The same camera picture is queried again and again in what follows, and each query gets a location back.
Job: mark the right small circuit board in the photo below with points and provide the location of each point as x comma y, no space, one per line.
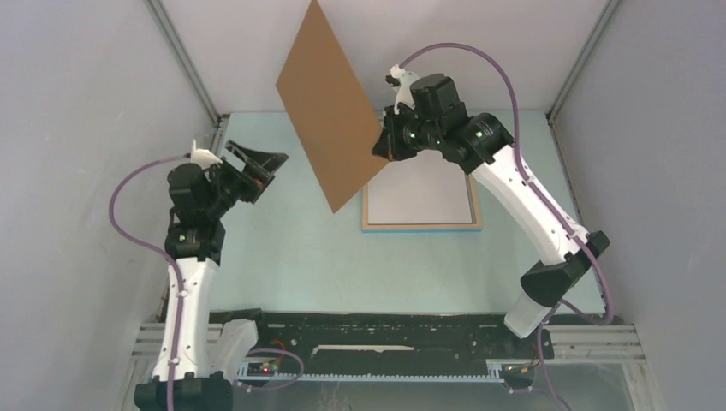
518,379

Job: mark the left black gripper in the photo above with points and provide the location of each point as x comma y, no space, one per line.
254,186

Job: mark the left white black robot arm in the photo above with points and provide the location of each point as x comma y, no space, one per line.
184,377

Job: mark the small circuit board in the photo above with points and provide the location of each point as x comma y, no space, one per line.
262,369
518,379

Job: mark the aluminium rail frame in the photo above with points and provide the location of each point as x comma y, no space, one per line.
590,343

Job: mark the wooden picture frame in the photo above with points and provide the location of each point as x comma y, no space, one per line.
420,227

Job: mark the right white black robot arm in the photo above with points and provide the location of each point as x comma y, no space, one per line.
565,248

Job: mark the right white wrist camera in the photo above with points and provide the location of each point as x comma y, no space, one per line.
402,79

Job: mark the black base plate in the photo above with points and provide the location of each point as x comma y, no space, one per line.
276,329

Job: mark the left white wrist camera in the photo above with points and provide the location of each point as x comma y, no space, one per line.
204,158

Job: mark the brown cardboard backing board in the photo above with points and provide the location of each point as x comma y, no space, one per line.
329,109

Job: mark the left small circuit board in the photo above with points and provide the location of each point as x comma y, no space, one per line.
262,369

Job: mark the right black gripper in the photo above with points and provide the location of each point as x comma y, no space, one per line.
387,145

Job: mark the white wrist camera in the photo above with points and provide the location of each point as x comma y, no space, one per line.
204,158
402,79

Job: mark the hot air balloon photo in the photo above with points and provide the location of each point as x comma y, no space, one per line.
420,193

